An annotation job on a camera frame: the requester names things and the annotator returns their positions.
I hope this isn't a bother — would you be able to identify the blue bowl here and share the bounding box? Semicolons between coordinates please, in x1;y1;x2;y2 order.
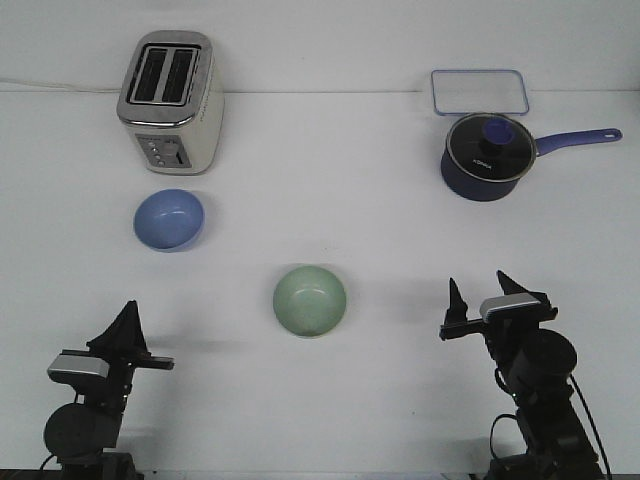
132;189;205;253

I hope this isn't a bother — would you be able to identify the green bowl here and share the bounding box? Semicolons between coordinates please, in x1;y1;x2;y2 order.
272;265;347;338

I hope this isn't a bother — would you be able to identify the silver two-slot toaster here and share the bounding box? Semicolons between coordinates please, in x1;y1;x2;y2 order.
116;30;225;176

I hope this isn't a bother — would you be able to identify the white toaster power cord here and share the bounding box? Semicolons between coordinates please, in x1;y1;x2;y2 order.
0;75;124;95

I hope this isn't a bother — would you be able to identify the clear blue-rimmed container lid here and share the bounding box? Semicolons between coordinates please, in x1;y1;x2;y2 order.
430;69;530;116

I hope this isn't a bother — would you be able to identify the glass pot lid blue knob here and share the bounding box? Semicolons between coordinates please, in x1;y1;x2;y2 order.
446;113;536;182

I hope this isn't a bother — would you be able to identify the blue saucepan with handle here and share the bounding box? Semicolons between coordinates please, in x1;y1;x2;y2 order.
441;128;623;202

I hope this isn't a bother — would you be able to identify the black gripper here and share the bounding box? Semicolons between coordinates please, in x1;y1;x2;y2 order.
60;300;174;415
439;270;558;366

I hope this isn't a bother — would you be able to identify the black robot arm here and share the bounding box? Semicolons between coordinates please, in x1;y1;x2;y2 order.
439;271;612;479
43;300;174;479

